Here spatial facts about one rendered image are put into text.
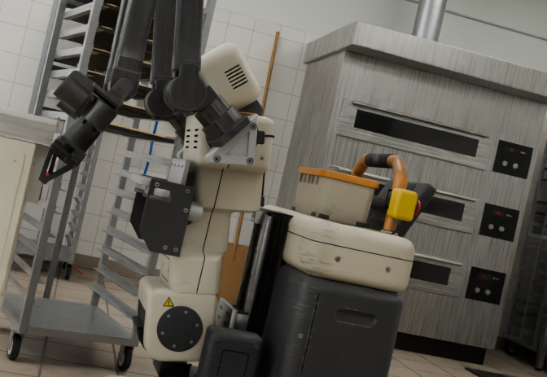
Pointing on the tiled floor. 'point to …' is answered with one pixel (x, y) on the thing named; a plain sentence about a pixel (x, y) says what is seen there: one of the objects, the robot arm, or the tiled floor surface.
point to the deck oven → (430, 165)
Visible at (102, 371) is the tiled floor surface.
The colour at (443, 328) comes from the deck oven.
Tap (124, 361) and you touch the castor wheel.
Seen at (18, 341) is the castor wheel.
